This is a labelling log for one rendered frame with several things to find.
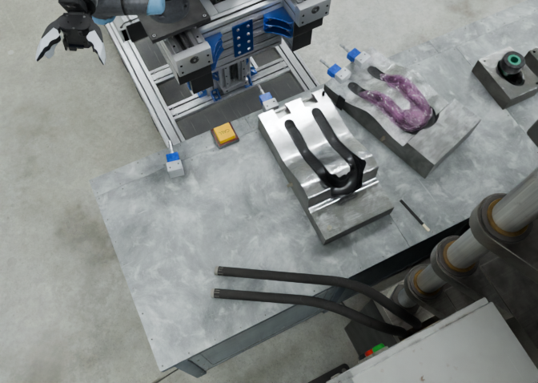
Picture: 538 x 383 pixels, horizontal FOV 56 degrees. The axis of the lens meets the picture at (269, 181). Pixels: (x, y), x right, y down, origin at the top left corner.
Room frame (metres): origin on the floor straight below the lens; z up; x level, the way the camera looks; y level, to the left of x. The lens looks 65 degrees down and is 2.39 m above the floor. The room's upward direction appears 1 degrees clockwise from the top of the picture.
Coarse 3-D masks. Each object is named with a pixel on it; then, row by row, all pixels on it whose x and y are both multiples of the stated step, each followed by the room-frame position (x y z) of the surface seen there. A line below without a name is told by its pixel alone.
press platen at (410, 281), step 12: (420, 264) 0.38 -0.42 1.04; (408, 276) 0.34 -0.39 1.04; (408, 288) 0.31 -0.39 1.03; (444, 288) 0.31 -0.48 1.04; (420, 300) 0.28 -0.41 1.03; (432, 300) 0.28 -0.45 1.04; (444, 300) 0.28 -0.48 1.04; (456, 300) 0.28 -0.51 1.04; (468, 300) 0.28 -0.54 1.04; (432, 312) 0.25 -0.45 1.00; (444, 312) 0.25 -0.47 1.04
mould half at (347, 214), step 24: (264, 120) 0.93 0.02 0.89; (312, 120) 0.93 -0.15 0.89; (336, 120) 0.93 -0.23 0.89; (288, 144) 0.84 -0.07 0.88; (312, 144) 0.84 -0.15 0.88; (360, 144) 0.82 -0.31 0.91; (288, 168) 0.74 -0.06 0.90; (336, 168) 0.72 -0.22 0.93; (312, 192) 0.64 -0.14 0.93; (360, 192) 0.67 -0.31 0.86; (384, 192) 0.67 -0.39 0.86; (312, 216) 0.58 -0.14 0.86; (336, 216) 0.58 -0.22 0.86; (360, 216) 0.58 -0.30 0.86
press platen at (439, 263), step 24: (432, 264) 0.32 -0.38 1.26; (480, 264) 0.31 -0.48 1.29; (504, 264) 0.31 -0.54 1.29; (456, 288) 0.26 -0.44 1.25; (480, 288) 0.26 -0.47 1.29; (504, 288) 0.25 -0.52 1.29; (528, 288) 0.26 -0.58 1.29; (504, 312) 0.20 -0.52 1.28; (528, 312) 0.20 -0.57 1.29; (528, 336) 0.15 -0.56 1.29
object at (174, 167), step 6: (168, 144) 0.86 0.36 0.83; (168, 156) 0.81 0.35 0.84; (174, 156) 0.81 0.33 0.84; (168, 162) 0.78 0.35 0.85; (174, 162) 0.78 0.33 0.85; (180, 162) 0.78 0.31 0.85; (168, 168) 0.75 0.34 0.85; (174, 168) 0.75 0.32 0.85; (180, 168) 0.75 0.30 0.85; (174, 174) 0.75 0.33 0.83; (180, 174) 0.75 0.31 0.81
